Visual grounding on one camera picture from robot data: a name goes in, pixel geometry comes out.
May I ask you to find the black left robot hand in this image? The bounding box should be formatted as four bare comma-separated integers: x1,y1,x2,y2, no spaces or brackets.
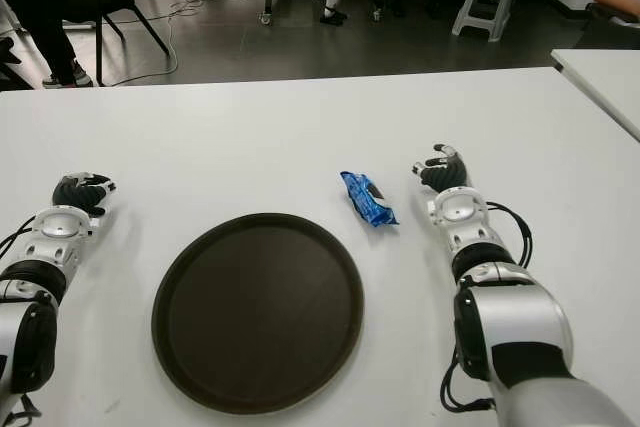
52,172,119,218

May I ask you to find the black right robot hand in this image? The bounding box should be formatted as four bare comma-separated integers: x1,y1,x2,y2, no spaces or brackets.
411,143,473,194

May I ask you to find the blue Oreo snack pack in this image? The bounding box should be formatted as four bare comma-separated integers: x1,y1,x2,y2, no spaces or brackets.
340,170,401,229

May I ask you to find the standing person in black trousers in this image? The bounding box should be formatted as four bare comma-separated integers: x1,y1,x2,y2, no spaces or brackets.
0,0,95,89

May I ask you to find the white side table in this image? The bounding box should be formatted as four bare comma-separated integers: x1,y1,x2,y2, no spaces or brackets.
550,48,640,143

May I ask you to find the round dark brown tray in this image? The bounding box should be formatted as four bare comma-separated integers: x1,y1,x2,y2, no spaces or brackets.
151,212,366,402

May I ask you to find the black office chair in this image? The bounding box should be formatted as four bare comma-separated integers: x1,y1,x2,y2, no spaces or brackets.
574,1,640,51

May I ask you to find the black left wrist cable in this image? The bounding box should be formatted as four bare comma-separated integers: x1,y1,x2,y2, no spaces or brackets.
0,219,39,261

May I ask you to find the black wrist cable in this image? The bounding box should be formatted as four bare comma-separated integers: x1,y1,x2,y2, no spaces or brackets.
0,219,39,261
484,201,535,269

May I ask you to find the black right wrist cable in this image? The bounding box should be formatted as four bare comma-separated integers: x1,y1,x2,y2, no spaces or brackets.
484,201,535,269

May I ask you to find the white floor cable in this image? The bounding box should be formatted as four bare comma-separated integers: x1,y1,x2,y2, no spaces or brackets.
107,0,257,87

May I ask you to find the black right elbow cable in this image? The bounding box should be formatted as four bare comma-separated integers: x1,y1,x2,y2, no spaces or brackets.
439,346,497,412

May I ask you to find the black elbow cable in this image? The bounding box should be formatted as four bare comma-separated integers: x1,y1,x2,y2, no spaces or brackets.
0,393,42,427
439,346,497,412

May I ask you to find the black left elbow cable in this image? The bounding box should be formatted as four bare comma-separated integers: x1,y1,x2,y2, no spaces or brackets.
0,393,42,427

